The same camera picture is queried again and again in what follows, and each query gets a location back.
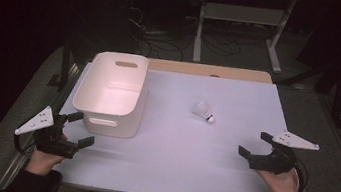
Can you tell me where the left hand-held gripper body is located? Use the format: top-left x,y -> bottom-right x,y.
11,102 -> 84,161

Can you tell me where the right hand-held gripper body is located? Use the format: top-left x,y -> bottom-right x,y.
247,126 -> 322,181

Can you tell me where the white plastic bin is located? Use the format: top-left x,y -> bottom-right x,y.
68,46 -> 152,141

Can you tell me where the white shuttlecock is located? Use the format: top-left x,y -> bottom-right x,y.
190,99 -> 218,125

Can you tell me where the person's left hand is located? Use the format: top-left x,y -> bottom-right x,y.
24,130 -> 70,180

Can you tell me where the person's right hand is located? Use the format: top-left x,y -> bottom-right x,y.
252,162 -> 304,192

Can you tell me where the large white board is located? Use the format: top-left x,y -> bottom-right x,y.
48,54 -> 329,192

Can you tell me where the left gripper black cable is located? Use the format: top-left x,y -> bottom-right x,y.
11,133 -> 36,157

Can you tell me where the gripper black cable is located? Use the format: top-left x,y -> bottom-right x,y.
11,133 -> 36,157
288,157 -> 313,192

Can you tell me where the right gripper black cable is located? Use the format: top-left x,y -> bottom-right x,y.
288,157 -> 313,192

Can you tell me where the tangle of black floor cables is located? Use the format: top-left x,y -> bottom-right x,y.
119,0 -> 250,71

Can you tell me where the white metal desk frame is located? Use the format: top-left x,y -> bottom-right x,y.
190,0 -> 298,76

